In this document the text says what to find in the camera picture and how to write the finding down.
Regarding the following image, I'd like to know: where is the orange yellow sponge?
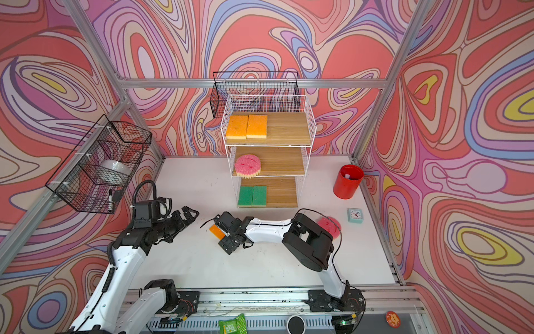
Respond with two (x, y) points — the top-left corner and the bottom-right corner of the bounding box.
(246, 114), (268, 139)
(209, 224), (226, 240)
(225, 115), (249, 140)

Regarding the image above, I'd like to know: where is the green snack packet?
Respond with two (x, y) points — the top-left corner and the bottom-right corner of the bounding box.
(218, 314), (248, 334)

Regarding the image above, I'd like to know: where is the silver bowl in basket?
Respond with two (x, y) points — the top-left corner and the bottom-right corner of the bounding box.
(100, 159), (132, 175)

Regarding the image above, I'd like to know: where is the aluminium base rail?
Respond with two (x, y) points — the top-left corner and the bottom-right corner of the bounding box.
(142, 285), (435, 333)

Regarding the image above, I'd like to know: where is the red round sticker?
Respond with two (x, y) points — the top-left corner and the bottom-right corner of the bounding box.
(385, 311), (402, 328)

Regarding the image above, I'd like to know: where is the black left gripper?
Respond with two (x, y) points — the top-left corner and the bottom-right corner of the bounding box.
(152, 205), (198, 240)

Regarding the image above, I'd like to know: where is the pink smiley sponge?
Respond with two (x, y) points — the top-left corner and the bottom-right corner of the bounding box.
(317, 217), (341, 239)
(234, 154), (261, 178)

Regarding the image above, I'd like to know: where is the black marker in basket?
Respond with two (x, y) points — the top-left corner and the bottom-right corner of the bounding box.
(107, 189), (114, 214)

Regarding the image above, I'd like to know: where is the red ribbed metal bucket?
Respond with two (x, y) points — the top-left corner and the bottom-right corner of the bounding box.
(333, 164), (364, 200)

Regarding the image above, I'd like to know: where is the black wire basket left wall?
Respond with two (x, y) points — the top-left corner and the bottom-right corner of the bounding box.
(46, 116), (152, 214)

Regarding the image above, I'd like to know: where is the white wire wooden shelf rack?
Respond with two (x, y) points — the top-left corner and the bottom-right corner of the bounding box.
(221, 95), (317, 208)

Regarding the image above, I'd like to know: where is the black wire basket back wall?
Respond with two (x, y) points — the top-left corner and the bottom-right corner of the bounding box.
(209, 69), (300, 118)

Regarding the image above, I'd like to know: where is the yellow green sponge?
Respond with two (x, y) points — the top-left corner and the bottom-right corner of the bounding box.
(237, 186), (254, 207)
(252, 186), (268, 207)

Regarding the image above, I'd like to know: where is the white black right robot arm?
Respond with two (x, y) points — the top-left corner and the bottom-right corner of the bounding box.
(209, 212), (363, 313)

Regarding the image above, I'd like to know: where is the black wire basket wall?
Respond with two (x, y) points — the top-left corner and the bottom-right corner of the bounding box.
(46, 116), (152, 214)
(209, 69), (300, 118)

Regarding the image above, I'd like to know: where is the small mint alarm clock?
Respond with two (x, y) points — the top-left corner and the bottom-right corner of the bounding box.
(347, 208), (364, 224)

